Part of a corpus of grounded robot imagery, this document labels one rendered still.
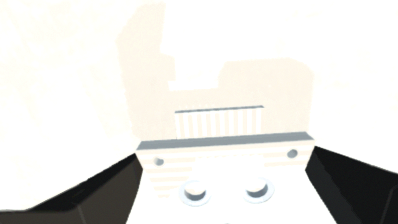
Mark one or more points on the white rounded plate with two holes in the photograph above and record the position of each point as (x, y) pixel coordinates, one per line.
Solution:
(224, 165)

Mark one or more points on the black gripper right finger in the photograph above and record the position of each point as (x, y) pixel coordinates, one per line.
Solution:
(353, 191)

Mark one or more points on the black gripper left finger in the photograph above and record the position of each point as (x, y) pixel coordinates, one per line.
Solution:
(105, 198)

